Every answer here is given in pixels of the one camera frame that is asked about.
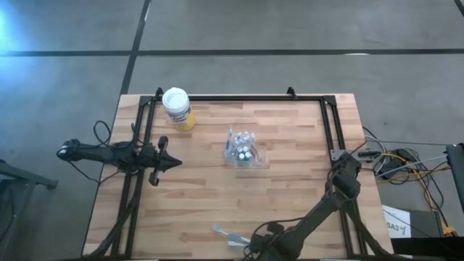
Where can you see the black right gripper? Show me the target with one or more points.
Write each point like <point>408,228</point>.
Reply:
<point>272,246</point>

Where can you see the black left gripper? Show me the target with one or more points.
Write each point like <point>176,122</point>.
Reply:
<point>159,159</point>

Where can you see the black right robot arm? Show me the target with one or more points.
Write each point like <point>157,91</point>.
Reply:
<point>326,206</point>

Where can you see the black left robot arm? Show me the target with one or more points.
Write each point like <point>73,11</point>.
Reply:
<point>108,154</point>

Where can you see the clear plastic bag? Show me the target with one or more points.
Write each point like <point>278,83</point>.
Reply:
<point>226,161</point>

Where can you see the Lysol wipes canister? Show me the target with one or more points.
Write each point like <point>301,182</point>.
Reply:
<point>175,101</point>

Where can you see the white paper sign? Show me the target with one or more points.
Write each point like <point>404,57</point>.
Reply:
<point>397,224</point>

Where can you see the black power brick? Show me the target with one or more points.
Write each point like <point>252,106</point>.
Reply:
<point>393,165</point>

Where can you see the black stand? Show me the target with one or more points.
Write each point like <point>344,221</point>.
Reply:
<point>21,175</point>

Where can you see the black box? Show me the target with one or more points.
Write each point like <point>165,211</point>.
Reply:
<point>427,250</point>

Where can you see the black aluminium rig frame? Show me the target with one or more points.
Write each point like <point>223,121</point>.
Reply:
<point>235,98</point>

